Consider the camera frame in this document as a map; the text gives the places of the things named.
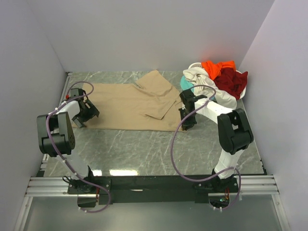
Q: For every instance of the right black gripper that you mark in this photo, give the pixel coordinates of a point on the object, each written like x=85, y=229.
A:
x=188, y=124

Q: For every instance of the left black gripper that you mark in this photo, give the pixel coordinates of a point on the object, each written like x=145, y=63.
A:
x=92, y=112

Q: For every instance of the beige polo shirt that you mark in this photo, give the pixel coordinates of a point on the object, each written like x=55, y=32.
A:
x=151, y=103

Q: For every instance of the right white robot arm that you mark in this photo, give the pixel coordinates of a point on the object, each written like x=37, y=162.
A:
x=234, y=131

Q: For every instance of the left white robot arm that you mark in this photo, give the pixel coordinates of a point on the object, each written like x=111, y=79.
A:
x=55, y=133

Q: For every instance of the teal shirt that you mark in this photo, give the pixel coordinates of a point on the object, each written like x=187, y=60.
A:
x=184, y=84

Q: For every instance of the white shirt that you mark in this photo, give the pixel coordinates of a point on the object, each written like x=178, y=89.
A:
x=198, y=76

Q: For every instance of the white laundry basket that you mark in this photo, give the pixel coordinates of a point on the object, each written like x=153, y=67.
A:
x=200, y=65

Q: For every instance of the orange shirt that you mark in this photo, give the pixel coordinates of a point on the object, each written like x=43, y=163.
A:
x=214, y=70

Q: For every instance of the dark red shirt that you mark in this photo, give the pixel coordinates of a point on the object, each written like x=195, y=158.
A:
x=232, y=82

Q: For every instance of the black base beam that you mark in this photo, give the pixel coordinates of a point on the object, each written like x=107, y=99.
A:
x=146, y=189

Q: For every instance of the aluminium rail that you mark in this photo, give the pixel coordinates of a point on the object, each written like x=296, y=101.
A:
x=56, y=187

